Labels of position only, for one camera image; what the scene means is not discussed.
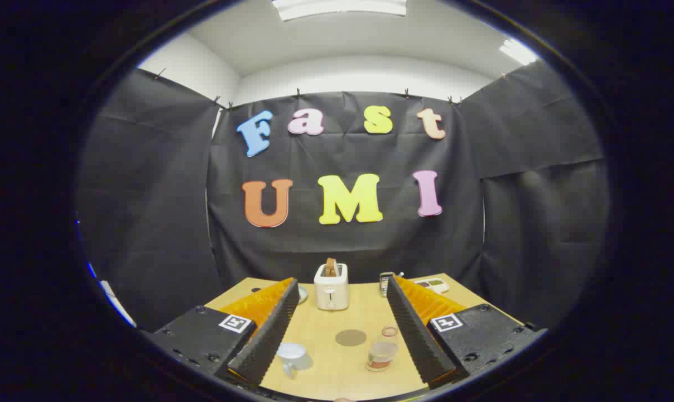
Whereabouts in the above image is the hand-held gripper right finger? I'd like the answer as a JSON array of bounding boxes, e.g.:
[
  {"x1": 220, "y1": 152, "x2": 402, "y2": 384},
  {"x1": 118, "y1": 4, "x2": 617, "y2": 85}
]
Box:
[{"x1": 386, "y1": 275, "x2": 547, "y2": 390}]

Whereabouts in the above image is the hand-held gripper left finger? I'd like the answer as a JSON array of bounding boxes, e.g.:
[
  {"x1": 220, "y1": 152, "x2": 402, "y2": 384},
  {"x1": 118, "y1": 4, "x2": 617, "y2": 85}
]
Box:
[{"x1": 147, "y1": 277, "x2": 300, "y2": 387}]

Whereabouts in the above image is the pale grey cup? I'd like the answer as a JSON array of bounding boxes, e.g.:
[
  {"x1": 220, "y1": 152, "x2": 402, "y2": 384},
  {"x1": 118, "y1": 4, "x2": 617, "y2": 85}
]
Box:
[{"x1": 276, "y1": 342, "x2": 314, "y2": 379}]

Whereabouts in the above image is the clear juice bottle red label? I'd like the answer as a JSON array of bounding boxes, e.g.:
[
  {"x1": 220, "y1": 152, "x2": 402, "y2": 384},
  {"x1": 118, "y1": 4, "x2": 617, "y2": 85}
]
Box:
[{"x1": 365, "y1": 325, "x2": 400, "y2": 373}]

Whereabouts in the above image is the round brown coaster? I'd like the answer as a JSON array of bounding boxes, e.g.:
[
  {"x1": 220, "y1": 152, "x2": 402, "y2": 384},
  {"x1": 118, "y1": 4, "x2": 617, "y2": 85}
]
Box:
[{"x1": 335, "y1": 329, "x2": 368, "y2": 347}]

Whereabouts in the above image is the white food tray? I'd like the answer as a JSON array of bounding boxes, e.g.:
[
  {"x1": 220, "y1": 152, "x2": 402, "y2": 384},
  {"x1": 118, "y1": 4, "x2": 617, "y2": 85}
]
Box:
[{"x1": 414, "y1": 277, "x2": 450, "y2": 295}]

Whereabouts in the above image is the wooden table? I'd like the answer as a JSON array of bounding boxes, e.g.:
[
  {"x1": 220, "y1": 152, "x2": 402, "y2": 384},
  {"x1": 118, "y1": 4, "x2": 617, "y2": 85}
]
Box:
[{"x1": 203, "y1": 274, "x2": 524, "y2": 401}]

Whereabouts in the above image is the white toaster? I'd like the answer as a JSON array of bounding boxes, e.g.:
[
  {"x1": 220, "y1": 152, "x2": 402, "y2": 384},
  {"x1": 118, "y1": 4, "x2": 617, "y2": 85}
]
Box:
[{"x1": 314, "y1": 262, "x2": 350, "y2": 312}]

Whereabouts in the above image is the black backdrop cloth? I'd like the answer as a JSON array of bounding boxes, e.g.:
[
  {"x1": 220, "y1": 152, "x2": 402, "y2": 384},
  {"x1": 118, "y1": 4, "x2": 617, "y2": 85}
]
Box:
[{"x1": 78, "y1": 59, "x2": 611, "y2": 333}]

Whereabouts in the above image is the small ceiling light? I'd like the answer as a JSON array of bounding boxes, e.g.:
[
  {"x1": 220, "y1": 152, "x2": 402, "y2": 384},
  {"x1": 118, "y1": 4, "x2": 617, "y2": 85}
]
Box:
[{"x1": 499, "y1": 38, "x2": 538, "y2": 66}]

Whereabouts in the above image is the long ceiling light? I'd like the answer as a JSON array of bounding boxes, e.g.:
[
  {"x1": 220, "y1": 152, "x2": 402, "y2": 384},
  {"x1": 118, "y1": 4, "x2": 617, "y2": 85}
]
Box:
[{"x1": 271, "y1": 0, "x2": 408, "y2": 22}]

